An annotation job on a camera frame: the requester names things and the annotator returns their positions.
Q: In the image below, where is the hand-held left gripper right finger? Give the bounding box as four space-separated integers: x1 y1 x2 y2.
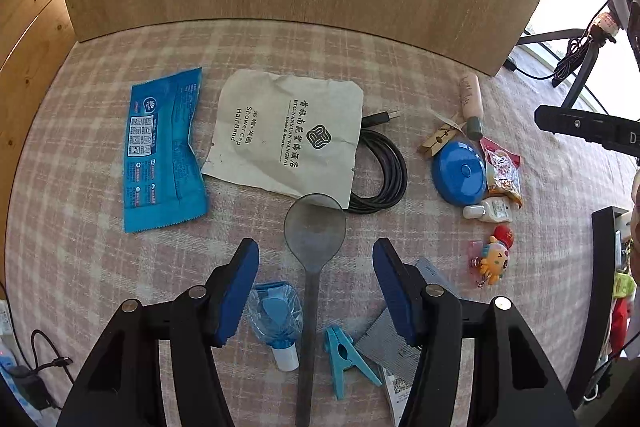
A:
372 237 578 427

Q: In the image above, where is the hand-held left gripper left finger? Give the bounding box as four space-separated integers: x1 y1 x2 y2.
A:
56 238 261 427

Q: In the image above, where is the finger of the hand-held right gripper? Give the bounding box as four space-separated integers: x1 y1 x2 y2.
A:
534 104 640 155

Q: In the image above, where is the grey translucent spoon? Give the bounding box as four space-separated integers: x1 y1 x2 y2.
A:
283 193 347 427

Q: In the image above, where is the red fabric pouch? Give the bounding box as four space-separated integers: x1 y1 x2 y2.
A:
609 297 631 355

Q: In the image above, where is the small blue clear bottle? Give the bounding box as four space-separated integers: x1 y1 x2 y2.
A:
247 281 303 373

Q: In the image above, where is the black tripod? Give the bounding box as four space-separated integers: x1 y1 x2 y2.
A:
515 14 626 108

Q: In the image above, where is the blue clothespin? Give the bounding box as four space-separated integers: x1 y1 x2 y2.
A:
322 326 383 400

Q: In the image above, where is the red snack packet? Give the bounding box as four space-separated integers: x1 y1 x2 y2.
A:
479 137 524 208

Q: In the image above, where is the white printed card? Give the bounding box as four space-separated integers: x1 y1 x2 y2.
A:
381 363 417 427

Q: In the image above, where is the beige cosmetic tube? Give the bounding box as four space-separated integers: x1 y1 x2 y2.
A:
459 74 485 140

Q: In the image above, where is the small white bottle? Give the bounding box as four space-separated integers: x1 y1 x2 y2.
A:
462 198 513 224

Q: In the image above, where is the blue round case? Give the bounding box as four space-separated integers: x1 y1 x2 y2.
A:
431 140 488 208

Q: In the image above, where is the wooden clothespin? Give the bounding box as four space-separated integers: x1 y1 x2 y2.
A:
417 119 461 156

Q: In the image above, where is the blue wet wipe packet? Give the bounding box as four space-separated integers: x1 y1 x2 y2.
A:
122 67 210 234

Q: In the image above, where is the beige shower cap packet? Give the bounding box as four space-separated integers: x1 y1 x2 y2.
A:
200 68 365 210

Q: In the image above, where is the black power adapter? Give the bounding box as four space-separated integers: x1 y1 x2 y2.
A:
10 329 75 413

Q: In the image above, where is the white power strip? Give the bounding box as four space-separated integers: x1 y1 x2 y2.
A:
0 299 31 423

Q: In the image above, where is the pine wooden headboard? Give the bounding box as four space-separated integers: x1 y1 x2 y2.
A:
0 0 80 228

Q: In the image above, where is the ring light cable remote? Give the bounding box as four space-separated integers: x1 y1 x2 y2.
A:
502 52 556 80

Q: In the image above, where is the cartoon doll keychain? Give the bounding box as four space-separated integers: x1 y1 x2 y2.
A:
469 224 516 290

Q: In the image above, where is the black USB cable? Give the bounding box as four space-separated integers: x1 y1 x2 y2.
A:
345 108 408 215

